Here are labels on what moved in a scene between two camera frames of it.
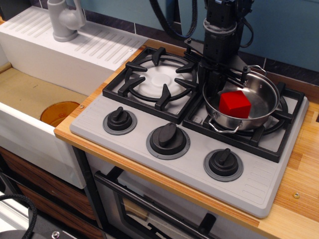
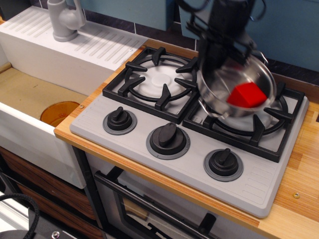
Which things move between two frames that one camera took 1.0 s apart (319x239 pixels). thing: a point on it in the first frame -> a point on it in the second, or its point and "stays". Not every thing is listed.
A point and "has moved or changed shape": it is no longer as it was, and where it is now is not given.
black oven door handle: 110,178 stays
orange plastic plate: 55,114 stays
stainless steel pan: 263,94 has moved or changed shape
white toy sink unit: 37,70 stays
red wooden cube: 235,103 -> 247,95
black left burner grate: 164,82 stays
